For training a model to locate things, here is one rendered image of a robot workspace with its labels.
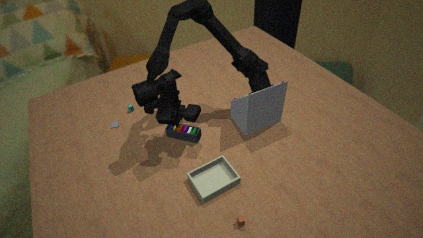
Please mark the small orange block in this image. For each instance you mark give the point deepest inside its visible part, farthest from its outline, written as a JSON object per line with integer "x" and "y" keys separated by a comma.
{"x": 241, "y": 220}

